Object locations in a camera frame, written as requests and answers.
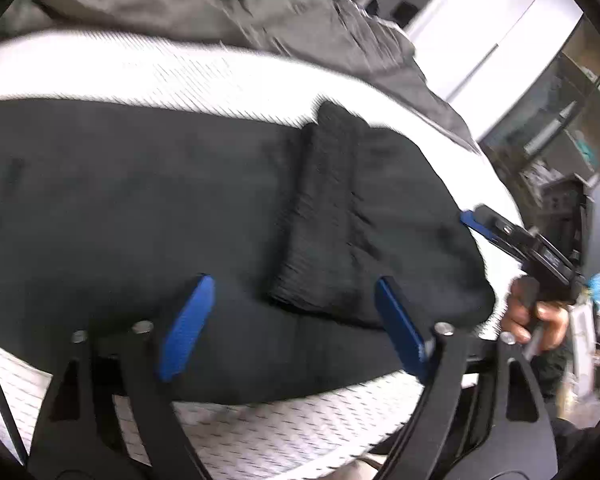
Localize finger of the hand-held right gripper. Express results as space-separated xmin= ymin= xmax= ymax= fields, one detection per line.
xmin=472 ymin=204 xmax=537 ymax=247
xmin=459 ymin=211 xmax=528 ymax=262

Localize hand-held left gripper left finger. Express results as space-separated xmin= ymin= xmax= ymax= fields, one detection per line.
xmin=30 ymin=275 xmax=217 ymax=479

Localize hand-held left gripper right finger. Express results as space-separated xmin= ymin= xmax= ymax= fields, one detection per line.
xmin=374 ymin=276 xmax=557 ymax=479

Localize black pants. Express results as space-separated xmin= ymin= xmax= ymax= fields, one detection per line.
xmin=0 ymin=99 xmax=497 ymax=406

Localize person's right hand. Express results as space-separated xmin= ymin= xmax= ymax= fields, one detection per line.
xmin=500 ymin=279 xmax=571 ymax=356

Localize glass door cabinet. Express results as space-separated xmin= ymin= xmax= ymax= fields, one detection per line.
xmin=480 ymin=15 xmax=600 ymax=201

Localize white mattress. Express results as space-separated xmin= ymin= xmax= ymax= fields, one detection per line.
xmin=0 ymin=30 xmax=527 ymax=480

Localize white wardrobe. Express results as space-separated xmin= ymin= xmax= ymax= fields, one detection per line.
xmin=405 ymin=0 xmax=586 ymax=141

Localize black box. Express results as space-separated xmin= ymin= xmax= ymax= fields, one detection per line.
xmin=392 ymin=2 xmax=417 ymax=27

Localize grey duvet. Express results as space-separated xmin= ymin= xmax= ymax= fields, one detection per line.
xmin=0 ymin=0 xmax=481 ymax=153

